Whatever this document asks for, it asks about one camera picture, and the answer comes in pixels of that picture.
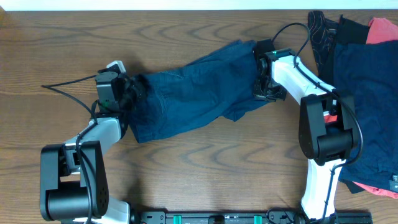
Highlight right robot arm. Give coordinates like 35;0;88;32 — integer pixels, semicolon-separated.
253;39;363;223

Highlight plain black garment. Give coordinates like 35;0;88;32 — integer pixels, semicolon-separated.
319;16;370;86

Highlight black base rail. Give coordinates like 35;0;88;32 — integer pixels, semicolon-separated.
130;210;373;224

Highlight navy blue shorts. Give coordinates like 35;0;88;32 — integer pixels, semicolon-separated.
129;40;266;143

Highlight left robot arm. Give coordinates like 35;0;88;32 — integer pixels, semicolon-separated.
39;61;146;223

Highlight black patterned garment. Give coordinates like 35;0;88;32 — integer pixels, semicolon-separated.
308;11;338;74

